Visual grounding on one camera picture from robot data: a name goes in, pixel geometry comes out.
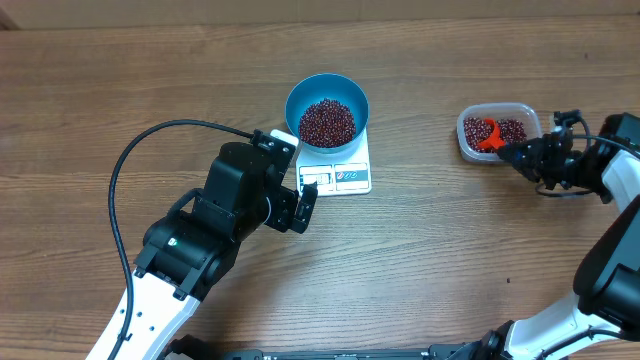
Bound orange scoop with blue handle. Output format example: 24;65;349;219
477;118;506;150

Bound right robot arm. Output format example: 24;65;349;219
451;110;639;359

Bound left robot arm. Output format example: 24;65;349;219
88;130;318;359

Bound white digital kitchen scale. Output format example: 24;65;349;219
295;130;372;197

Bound red beans in bowl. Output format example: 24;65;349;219
298;98;356;148

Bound blue metal bowl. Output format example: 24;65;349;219
284;73;370;146

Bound clear plastic container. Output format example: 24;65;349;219
456;102;542;164

